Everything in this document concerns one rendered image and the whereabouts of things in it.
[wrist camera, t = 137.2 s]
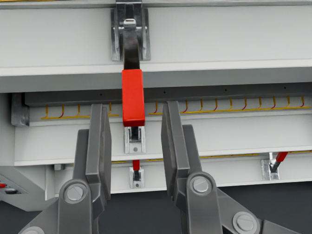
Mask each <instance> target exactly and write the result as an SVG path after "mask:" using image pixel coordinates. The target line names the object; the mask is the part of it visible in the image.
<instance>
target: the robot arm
mask: <svg viewBox="0 0 312 234"><path fill-rule="evenodd" d="M161 142H162V154H163V162H164V171H165V179H166V187H167V195H168V196H171V199H172V201H174V204H175V206H176V207H177V208H178V209H179V210H180V219H181V234H300V233H297V232H295V231H292V230H290V229H288V228H285V227H283V226H280V225H278V224H275V223H273V222H270V221H267V220H261V219H258V218H257V217H256V216H255V215H254V214H253V213H252V212H251V211H249V210H248V209H246V208H245V207H244V206H242V205H241V204H239V203H238V202H237V201H235V200H234V199H233V198H231V197H230V196H228V195H227V194H226V193H224V192H223V191H221V190H220V189H219V188H217V187H216V183H215V180H214V178H213V177H212V176H211V175H210V174H209V173H207V172H204V171H202V166H201V161H200V157H199V152H198V148H197V143H196V138H195V133H194V128H193V125H192V124H182V121H181V115H180V110H179V105H178V101H167V104H163V110H162V127H161ZM111 146H112V139H111V129H110V123H109V117H108V111H107V106H103V104H92V105H91V117H90V128H89V129H80V130H78V134H77V142H76V150H75V159H74V167H73V175H72V179H70V180H69V181H67V182H66V183H65V184H63V185H62V187H61V189H60V191H59V197H58V198H57V199H56V200H55V201H54V202H52V203H51V204H50V205H49V206H48V207H47V208H45V209H44V210H43V211H42V212H41V213H40V214H39V215H37V216H36V217H35V218H34V219H33V220H32V221H31V222H29V223H28V224H27V225H26V226H25V227H24V228H22V230H21V231H20V232H19V233H18V234H100V227H99V216H100V214H101V213H102V212H103V211H104V206H106V204H107V200H110V199H111Z"/></svg>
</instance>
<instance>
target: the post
mask: <svg viewBox="0 0 312 234"><path fill-rule="evenodd" d="M0 174H1V175H3V176H4V177H6V178H7V179H9V180H10V181H12V182H14V183H15V184H17V185H19V186H20V187H22V188H23V189H25V190H26V191H28V192H29V194H15V195H5V194H3V193H1V192H0V200H2V201H5V202H7V203H9V204H11V205H14V206H16V207H18V208H20V209H22V210H24V211H27V212H29V211H43V210H44V209H45V208H47V207H48V206H49V205H50V204H51V203H52V202H54V201H55V200H56V199H57V198H58V197H54V198H51V199H49V200H45V176H46V165H35V166H0Z"/></svg>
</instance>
